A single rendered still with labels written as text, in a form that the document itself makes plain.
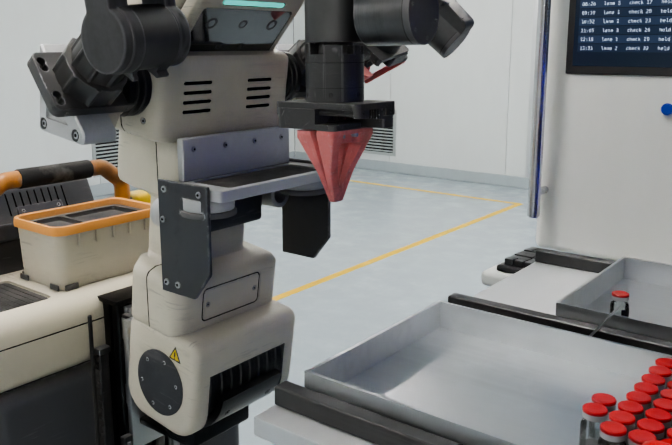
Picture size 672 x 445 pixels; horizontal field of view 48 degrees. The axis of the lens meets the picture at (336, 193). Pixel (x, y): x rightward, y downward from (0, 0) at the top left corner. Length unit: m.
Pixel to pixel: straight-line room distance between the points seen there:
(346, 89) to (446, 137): 6.27
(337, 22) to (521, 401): 0.41
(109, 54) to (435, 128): 6.22
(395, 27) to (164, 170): 0.55
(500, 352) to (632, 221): 0.73
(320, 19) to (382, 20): 0.07
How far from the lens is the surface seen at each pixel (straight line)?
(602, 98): 1.56
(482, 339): 0.92
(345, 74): 0.71
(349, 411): 0.71
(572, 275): 1.21
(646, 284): 1.19
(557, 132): 1.59
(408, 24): 0.66
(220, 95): 1.11
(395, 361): 0.85
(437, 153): 7.04
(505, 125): 6.69
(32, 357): 1.31
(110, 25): 0.88
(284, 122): 0.73
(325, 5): 0.71
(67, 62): 0.97
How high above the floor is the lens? 1.23
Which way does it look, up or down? 11 degrees down
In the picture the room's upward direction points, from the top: straight up
